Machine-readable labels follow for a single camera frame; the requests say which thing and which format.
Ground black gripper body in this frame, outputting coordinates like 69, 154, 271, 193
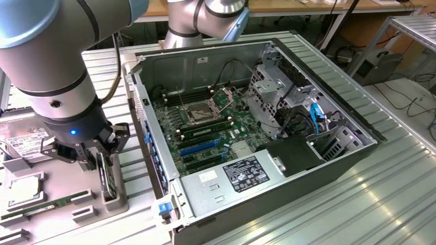
41, 102, 114, 154

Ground slim graphics card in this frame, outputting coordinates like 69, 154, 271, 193
97, 152, 119, 202

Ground grey parts rack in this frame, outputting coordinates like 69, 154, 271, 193
0, 112, 138, 245

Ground hard disk with label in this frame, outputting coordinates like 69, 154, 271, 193
0, 119, 55, 160

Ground green motherboard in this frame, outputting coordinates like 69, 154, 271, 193
146, 86, 263, 177

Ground silver CPU chip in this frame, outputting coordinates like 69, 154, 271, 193
7, 176, 46, 205

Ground loose green RAM stick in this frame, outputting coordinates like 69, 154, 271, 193
0, 191, 89, 221

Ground thin locking lever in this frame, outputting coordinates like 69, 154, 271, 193
175, 86, 189, 111

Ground blue expansion slot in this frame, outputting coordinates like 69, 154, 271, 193
179, 141, 222, 157

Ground CPU socket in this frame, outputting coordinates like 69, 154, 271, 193
183, 103, 214, 126

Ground installed green RAM stick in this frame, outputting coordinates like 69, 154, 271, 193
175, 121, 235, 140

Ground black expansion slot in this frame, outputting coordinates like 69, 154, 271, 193
183, 154, 223, 172

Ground black RAM slot bank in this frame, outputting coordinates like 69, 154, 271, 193
163, 85, 219, 106

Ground grey power supply unit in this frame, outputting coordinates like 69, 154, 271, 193
181, 149, 298, 217

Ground metal socket cover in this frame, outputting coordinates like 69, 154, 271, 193
207, 86, 239, 113

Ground silver chipset heat sink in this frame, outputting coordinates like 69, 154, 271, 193
233, 141, 258, 156

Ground metal disk bay cage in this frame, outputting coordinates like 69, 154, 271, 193
249, 63, 298, 136

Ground open black PC case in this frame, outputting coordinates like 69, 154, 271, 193
121, 37, 389, 245

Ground wooden desk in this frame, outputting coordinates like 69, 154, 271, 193
137, 0, 427, 18

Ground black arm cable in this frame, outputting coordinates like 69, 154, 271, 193
102, 32, 123, 105

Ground black looped wire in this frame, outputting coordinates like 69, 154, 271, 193
217, 59, 257, 87

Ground blue SATA wire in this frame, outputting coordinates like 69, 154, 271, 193
310, 102, 325, 135

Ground grey box with handle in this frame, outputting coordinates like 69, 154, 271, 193
353, 50, 405, 86

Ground black floor cable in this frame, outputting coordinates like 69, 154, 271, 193
371, 73, 436, 120

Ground aluminium profile frame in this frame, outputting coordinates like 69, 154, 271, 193
367, 15, 436, 77

